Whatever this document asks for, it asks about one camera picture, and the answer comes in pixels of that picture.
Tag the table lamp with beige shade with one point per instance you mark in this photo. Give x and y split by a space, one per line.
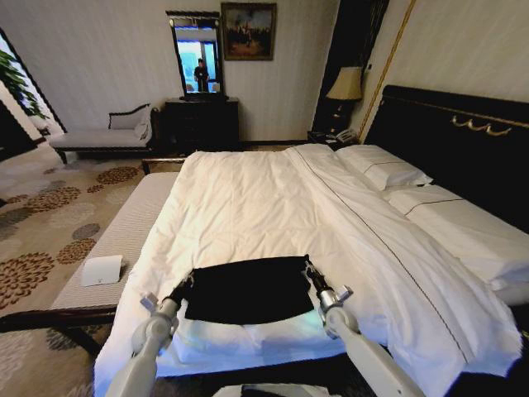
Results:
345 89

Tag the gold framed painting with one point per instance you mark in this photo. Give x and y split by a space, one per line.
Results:
248 31

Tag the striped upholstered bed bench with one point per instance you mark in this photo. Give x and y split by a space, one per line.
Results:
111 244

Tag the black garment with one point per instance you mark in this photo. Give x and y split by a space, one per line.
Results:
248 289

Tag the dark headboard with gold trim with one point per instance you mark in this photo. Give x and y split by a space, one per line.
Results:
454 140

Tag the dark nightstand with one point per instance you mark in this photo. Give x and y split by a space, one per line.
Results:
324 138

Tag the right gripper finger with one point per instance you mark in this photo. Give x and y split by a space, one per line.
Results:
315 271
307 266

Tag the dark wooden dresser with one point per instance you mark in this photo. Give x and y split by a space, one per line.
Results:
202 122

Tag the dark framed mirror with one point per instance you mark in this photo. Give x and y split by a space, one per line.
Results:
198 58

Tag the green leafy plant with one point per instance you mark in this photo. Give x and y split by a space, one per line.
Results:
16 82

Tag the dark wood chaise longue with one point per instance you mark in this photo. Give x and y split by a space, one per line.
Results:
107 136

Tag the white pillow with dark stripe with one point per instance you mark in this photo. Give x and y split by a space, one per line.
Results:
463 231
384 167

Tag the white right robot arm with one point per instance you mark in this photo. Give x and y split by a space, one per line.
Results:
363 351

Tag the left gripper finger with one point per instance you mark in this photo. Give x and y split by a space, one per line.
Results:
188 276

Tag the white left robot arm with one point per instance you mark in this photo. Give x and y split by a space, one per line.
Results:
144 343

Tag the person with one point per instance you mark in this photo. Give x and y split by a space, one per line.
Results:
201 76

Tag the white robot front shell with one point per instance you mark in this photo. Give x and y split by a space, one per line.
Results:
268 390

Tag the white duvet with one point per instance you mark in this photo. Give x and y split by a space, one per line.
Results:
264 207

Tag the white telephone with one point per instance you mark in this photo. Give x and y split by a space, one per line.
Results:
345 134

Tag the white folded card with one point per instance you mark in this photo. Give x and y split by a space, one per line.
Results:
101 271

